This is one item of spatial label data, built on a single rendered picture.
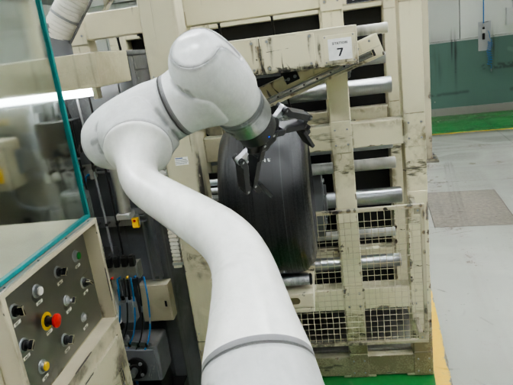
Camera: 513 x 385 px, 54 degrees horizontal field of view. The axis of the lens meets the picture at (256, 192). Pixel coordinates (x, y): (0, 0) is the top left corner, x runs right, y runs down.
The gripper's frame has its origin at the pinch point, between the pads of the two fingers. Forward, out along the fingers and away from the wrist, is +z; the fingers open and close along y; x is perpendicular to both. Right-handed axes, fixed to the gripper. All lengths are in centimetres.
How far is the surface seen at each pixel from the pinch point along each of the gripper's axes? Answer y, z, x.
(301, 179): -7, 56, -25
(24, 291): 67, 11, -43
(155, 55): -8, 30, -86
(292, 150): -13, 53, -33
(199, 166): 11, 57, -62
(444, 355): 4, 218, 28
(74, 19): -1, 32, -140
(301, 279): 19, 86, -14
